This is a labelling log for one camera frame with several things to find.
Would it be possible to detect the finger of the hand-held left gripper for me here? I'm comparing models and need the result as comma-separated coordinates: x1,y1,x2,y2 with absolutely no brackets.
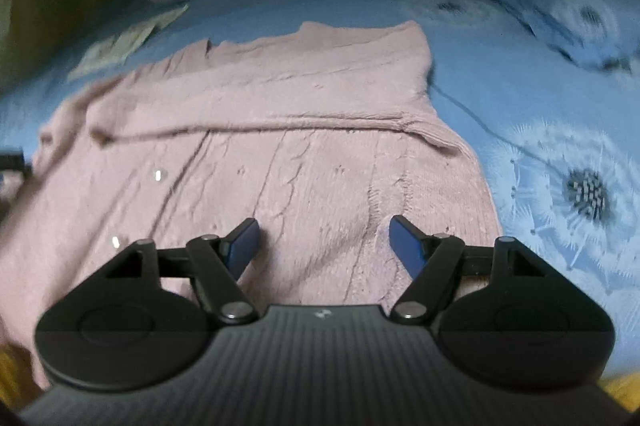
0,148,26,185

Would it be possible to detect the open picture magazine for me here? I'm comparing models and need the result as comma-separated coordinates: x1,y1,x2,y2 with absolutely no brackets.
67,4,190,81

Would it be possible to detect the blue floral pillow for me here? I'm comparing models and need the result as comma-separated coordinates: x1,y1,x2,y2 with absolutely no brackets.
430,0,640,71

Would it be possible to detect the blue floral bed sheet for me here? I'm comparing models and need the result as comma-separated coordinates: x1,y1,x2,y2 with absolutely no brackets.
0,0,640,387

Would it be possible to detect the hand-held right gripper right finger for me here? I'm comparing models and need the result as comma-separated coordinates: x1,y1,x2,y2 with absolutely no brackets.
389,214,549,326

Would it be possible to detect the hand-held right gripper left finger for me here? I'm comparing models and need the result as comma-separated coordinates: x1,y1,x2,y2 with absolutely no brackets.
102,217,262,325

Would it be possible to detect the pink knitted sweater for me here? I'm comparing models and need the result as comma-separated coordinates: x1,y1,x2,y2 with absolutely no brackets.
0,20,503,389

